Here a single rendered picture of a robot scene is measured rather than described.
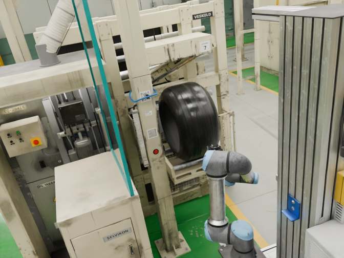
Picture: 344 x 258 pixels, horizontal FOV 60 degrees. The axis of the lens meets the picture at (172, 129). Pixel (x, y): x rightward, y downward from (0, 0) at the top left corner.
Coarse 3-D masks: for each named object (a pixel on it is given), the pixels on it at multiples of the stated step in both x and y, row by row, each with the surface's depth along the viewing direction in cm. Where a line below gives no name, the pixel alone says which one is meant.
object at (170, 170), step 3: (165, 159) 237; (168, 162) 233; (168, 165) 229; (171, 165) 228; (168, 168) 231; (171, 168) 225; (168, 171) 234; (171, 171) 226; (174, 171) 227; (171, 174) 227; (174, 174) 228; (171, 177) 230; (174, 177) 229
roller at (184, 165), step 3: (195, 159) 236; (198, 159) 237; (201, 159) 237; (183, 162) 235; (186, 162) 234; (189, 162) 234; (192, 162) 235; (195, 162) 235; (198, 162) 237; (174, 165) 233; (177, 165) 232; (180, 165) 232; (183, 165) 233; (186, 165) 234; (189, 165) 235; (174, 168) 231; (177, 168) 231; (180, 168) 232
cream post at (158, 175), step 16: (128, 0) 182; (128, 16) 186; (128, 32) 189; (128, 48) 193; (144, 48) 196; (128, 64) 200; (144, 64) 200; (144, 80) 204; (144, 112) 213; (144, 128) 218; (144, 144) 229; (160, 144) 227; (160, 160) 232; (160, 176) 238; (160, 192) 244; (160, 208) 250; (160, 224) 267; (176, 224) 263; (176, 240) 269
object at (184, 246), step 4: (180, 232) 292; (180, 236) 287; (156, 240) 287; (160, 240) 286; (184, 240) 282; (156, 244) 283; (160, 244) 282; (180, 244) 278; (184, 244) 278; (180, 248) 274; (184, 248) 274; (188, 248) 273; (160, 252) 273; (164, 252) 273; (168, 252) 271; (172, 252) 271; (180, 252) 270; (184, 252) 269; (164, 256) 266; (168, 256) 268; (172, 256) 267; (176, 256) 267
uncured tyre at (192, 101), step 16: (160, 96) 236; (176, 96) 214; (192, 96) 214; (208, 96) 217; (160, 112) 249; (176, 112) 210; (192, 112) 208; (208, 112) 211; (176, 128) 264; (192, 128) 208; (208, 128) 212; (176, 144) 258; (192, 144) 212; (208, 144) 218
